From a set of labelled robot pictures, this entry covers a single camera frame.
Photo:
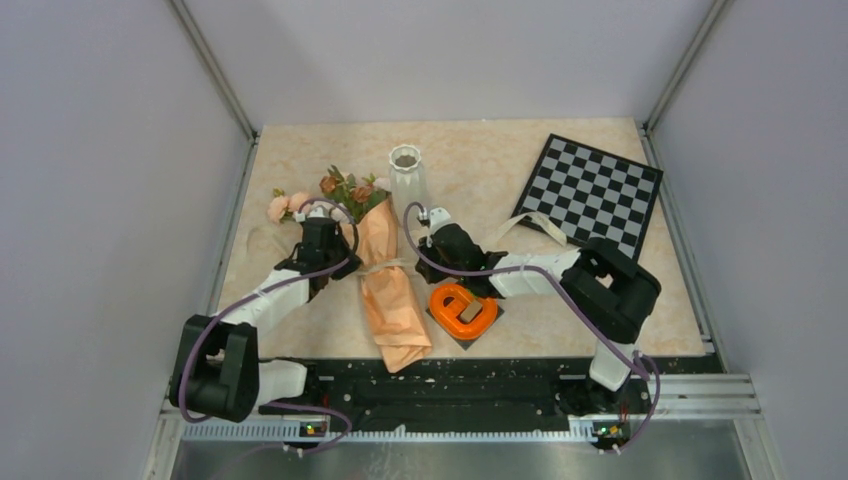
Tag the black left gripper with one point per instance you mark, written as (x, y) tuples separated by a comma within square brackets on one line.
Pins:
[(341, 241)]

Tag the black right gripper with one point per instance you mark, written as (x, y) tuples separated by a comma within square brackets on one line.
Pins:
[(428, 246)]

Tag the orange paper flower bouquet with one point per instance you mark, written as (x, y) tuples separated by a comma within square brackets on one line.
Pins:
[(392, 311)]

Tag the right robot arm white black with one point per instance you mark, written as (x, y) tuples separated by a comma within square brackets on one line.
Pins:
[(609, 292)]

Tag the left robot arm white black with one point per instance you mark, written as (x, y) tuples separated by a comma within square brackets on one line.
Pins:
[(217, 369)]

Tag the white ribbed vase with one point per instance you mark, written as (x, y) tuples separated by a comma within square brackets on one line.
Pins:
[(407, 178)]

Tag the tan wooden block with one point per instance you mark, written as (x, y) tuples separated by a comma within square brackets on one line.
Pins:
[(470, 312)]

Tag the black grey checkerboard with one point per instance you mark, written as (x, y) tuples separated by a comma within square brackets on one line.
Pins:
[(587, 192)]

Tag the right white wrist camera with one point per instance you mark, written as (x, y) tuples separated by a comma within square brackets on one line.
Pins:
[(434, 218)]

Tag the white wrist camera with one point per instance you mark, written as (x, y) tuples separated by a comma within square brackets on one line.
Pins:
[(434, 218), (313, 212)]

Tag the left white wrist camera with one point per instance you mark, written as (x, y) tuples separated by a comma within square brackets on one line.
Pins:
[(313, 212)]

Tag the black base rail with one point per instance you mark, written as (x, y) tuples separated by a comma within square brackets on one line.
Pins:
[(447, 395)]

